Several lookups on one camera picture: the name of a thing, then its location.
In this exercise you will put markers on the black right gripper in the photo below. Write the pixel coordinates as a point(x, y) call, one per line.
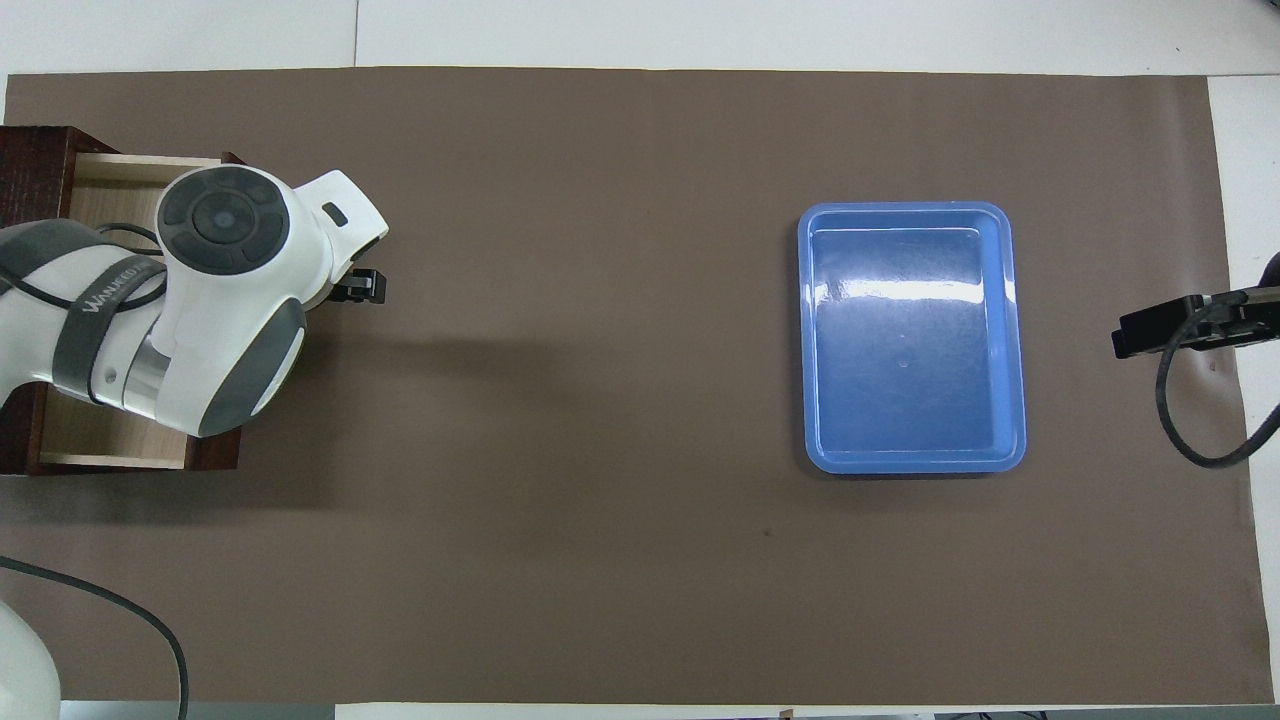
point(1274, 272)

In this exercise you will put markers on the wooden drawer with dark front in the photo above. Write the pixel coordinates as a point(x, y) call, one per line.
point(100, 430)

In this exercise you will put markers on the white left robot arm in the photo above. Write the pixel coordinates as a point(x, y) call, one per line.
point(230, 320)

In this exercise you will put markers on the blue plastic tray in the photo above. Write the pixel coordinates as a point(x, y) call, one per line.
point(900, 400)

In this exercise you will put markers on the brown table mat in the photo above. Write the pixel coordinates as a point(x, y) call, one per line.
point(600, 500)

